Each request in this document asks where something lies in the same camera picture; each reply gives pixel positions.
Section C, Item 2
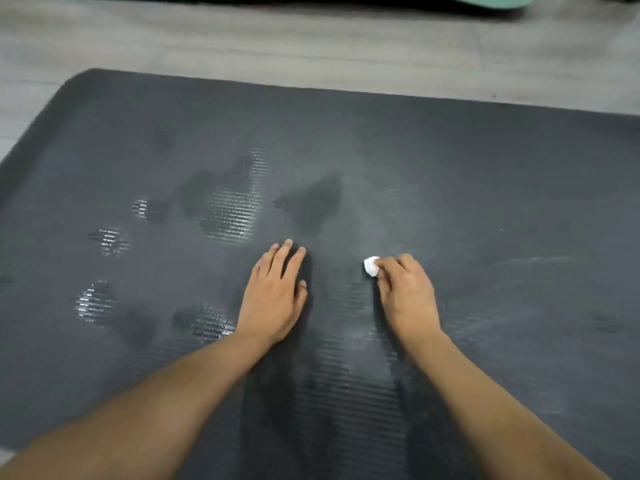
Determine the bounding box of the person's left hand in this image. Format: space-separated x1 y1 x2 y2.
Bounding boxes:
235 238 309 345

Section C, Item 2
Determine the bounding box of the person's right hand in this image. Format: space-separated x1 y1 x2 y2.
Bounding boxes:
373 253 443 348

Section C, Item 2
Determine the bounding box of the dark grey yoga mat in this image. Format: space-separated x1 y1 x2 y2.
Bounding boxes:
0 68 640 480

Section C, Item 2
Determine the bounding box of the person's left forearm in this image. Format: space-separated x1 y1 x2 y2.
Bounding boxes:
0 329 276 480

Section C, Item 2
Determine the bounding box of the person's right forearm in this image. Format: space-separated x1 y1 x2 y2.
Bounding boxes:
407 329 616 480

